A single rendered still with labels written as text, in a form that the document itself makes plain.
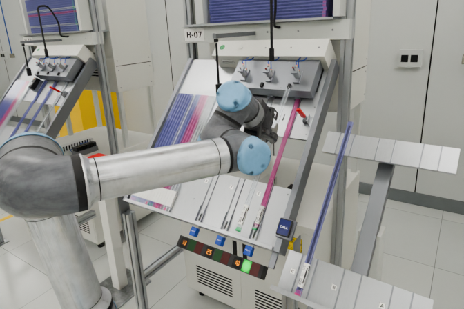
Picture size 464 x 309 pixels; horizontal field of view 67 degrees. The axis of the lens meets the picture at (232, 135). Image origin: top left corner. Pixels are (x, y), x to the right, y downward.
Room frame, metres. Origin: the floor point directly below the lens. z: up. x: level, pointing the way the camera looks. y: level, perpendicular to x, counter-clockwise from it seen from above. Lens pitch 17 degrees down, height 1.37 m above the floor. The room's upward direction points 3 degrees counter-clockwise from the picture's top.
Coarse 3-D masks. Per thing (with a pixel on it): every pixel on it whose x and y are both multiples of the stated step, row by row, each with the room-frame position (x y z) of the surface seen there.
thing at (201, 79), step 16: (192, 64) 1.66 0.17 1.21; (208, 64) 1.61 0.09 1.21; (192, 80) 1.59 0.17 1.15; (208, 80) 1.54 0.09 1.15; (224, 80) 1.50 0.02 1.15; (256, 96) 1.36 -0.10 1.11; (288, 112) 1.24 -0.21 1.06; (304, 112) 1.21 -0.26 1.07; (240, 128) 1.28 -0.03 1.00; (304, 128) 1.16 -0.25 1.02
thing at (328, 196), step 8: (344, 136) 0.97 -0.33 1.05; (344, 144) 0.95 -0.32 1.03; (344, 152) 0.94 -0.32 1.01; (336, 160) 0.93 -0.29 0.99; (336, 168) 0.91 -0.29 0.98; (336, 176) 0.89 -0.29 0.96; (328, 192) 0.87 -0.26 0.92; (328, 200) 0.85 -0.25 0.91; (320, 216) 0.83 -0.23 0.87; (320, 224) 0.81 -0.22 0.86; (312, 240) 0.79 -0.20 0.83; (312, 248) 0.78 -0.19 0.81; (312, 256) 0.76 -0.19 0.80; (296, 288) 0.72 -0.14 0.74
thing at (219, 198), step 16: (224, 176) 1.17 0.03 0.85; (192, 192) 1.18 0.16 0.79; (208, 192) 1.15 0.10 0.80; (224, 192) 1.12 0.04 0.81; (240, 192) 1.09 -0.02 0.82; (256, 192) 1.07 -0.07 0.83; (272, 192) 1.05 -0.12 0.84; (288, 192) 1.02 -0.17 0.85; (176, 208) 1.16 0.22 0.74; (192, 208) 1.13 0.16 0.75; (208, 208) 1.11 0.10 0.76; (224, 208) 1.08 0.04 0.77; (240, 208) 1.06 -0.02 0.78; (256, 208) 1.03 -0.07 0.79; (272, 208) 1.01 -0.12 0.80; (208, 224) 1.06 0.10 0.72; (224, 224) 1.04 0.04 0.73; (272, 224) 0.97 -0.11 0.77; (256, 240) 0.96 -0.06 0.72; (272, 240) 0.94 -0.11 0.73
